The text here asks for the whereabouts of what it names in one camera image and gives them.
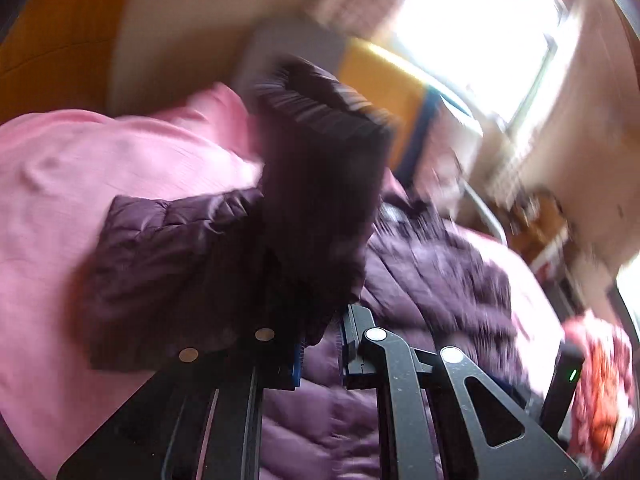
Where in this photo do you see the purple puffer jacket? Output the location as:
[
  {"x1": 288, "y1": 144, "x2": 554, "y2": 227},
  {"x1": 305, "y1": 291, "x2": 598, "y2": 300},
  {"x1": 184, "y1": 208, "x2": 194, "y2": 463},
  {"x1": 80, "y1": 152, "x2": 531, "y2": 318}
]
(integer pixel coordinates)
[{"x1": 82, "y1": 58, "x2": 528, "y2": 479}]

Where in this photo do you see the red floral blanket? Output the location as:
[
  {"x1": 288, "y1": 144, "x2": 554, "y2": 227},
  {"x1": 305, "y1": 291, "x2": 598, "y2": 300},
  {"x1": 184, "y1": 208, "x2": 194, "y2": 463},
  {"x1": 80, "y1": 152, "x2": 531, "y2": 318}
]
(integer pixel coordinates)
[{"x1": 563, "y1": 311, "x2": 636, "y2": 472}]

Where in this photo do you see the grey yellow blue headboard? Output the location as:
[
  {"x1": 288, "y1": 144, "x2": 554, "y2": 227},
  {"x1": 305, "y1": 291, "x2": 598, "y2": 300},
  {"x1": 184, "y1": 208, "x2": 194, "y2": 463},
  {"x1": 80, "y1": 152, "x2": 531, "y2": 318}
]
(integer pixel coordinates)
[{"x1": 231, "y1": 18, "x2": 483, "y2": 188}]

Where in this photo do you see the pink bed cover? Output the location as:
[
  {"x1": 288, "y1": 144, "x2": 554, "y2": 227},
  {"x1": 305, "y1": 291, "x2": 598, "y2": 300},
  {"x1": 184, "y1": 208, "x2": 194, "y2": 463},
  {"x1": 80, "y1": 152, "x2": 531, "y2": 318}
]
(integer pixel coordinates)
[{"x1": 1, "y1": 84, "x2": 562, "y2": 479}]

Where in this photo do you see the window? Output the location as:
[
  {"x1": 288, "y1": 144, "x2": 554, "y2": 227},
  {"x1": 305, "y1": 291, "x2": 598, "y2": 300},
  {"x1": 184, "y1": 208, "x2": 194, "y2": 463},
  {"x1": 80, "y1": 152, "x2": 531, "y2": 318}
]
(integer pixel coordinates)
[{"x1": 390, "y1": 0, "x2": 566, "y2": 126}]

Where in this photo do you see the wooden wardrobe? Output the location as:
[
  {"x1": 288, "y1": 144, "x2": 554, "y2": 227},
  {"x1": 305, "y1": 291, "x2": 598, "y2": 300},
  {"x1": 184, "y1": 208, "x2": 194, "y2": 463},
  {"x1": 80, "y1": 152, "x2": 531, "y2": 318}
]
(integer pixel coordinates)
[{"x1": 1, "y1": 0, "x2": 127, "y2": 122}]

